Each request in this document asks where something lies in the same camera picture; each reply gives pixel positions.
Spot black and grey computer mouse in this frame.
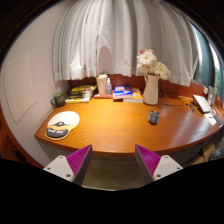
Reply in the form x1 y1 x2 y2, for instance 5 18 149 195
147 110 161 126

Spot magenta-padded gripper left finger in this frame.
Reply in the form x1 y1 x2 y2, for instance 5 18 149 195
43 143 94 187

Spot clear spray bottle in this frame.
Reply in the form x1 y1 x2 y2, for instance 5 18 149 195
105 77 113 96

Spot white curtain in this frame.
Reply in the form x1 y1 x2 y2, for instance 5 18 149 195
52 0 201 88

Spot black cable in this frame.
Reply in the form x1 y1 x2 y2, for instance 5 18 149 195
159 79 186 108

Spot thin red book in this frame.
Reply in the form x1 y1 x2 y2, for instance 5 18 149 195
92 93 114 100

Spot white ceramic vase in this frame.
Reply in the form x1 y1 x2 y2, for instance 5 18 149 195
142 74 161 106

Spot beige lidded tumbler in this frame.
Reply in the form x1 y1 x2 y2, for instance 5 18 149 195
96 72 109 96

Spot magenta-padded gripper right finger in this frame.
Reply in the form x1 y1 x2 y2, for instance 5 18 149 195
134 143 184 186

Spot white yellow black mouse pad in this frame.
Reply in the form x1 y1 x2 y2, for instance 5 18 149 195
44 110 81 141

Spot dark mug with green inside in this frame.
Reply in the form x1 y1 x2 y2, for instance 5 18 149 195
50 91 67 108

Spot orange book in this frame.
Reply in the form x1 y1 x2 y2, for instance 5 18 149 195
122 87 144 104

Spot yellow and white book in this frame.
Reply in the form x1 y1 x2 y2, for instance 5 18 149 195
65 95 94 104

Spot white flat device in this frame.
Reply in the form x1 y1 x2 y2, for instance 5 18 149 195
192 94 213 114

